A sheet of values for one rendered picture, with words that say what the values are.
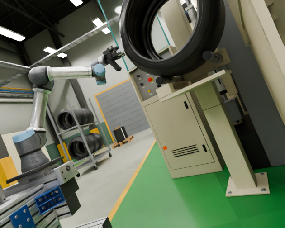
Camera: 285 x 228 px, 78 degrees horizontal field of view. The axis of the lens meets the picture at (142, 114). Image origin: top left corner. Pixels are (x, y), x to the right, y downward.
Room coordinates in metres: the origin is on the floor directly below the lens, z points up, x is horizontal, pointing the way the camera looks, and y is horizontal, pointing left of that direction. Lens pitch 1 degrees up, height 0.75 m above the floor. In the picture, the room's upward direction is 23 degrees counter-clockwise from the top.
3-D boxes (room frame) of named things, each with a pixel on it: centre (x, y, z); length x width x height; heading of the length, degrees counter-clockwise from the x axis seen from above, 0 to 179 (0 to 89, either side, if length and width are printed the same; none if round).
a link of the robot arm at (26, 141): (1.07, 0.71, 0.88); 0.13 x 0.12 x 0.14; 14
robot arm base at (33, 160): (1.06, 0.71, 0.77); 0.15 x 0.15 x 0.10
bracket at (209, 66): (1.22, -0.47, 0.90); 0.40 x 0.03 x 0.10; 57
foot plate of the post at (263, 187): (1.30, -0.50, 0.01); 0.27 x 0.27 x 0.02; 57
